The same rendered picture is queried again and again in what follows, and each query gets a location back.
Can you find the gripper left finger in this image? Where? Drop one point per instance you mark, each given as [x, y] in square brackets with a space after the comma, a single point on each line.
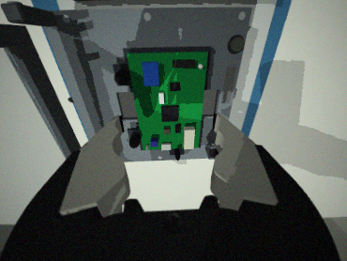
[92, 183]

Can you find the green circuit board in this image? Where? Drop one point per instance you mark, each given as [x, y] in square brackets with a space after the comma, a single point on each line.
[168, 89]

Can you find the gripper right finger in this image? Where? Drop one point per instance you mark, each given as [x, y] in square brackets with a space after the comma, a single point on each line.
[246, 178]

